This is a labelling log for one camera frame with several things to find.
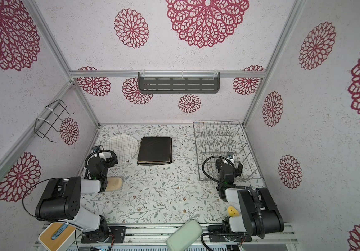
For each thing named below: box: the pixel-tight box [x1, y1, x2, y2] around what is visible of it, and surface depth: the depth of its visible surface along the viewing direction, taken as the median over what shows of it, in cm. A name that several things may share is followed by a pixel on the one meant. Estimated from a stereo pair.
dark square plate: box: [137, 157, 172, 166], surface depth 96 cm
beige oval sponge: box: [106, 177, 123, 191], surface depth 89 cm
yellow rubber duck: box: [227, 206, 240, 217], surface depth 81 cm
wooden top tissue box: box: [38, 221, 83, 251], surface depth 70 cm
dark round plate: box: [137, 137, 173, 166], surface depth 101 cm
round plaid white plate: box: [101, 133, 139, 164], surface depth 111 cm
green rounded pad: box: [166, 219, 203, 251], surface depth 73 cm
